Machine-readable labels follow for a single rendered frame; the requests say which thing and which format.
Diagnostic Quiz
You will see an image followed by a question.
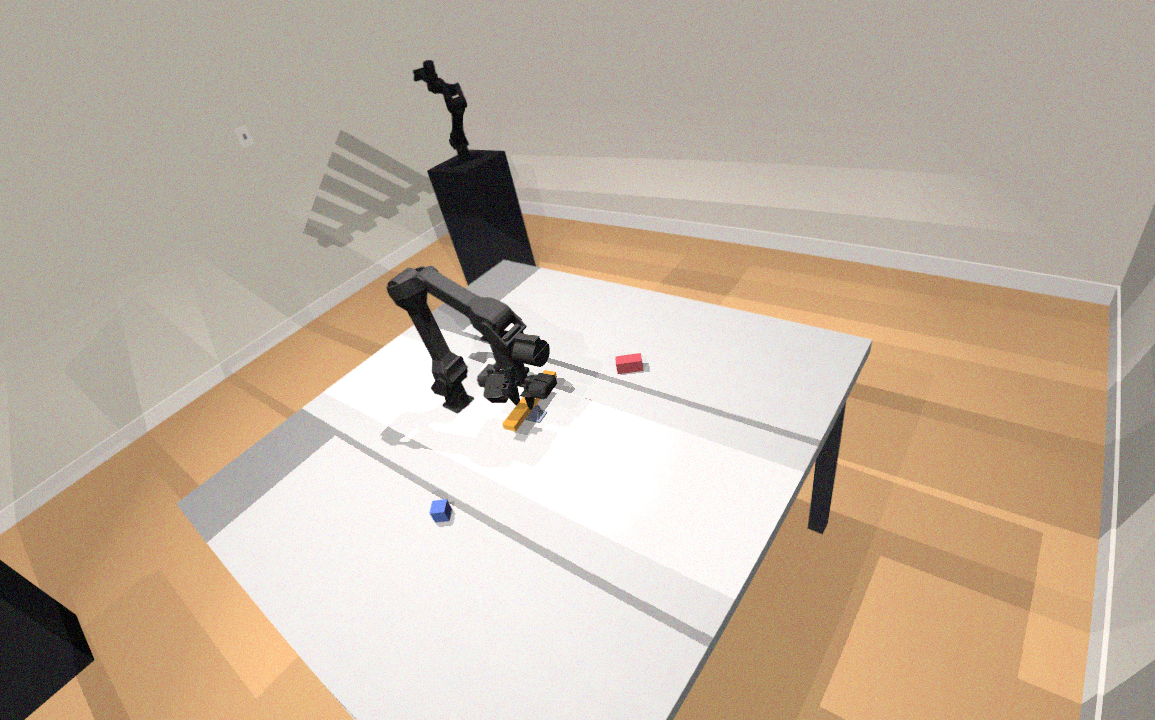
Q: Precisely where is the red rectangular block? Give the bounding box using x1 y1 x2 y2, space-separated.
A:
614 352 643 374

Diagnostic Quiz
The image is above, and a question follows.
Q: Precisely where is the blue cube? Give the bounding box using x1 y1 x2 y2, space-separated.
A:
429 499 452 522

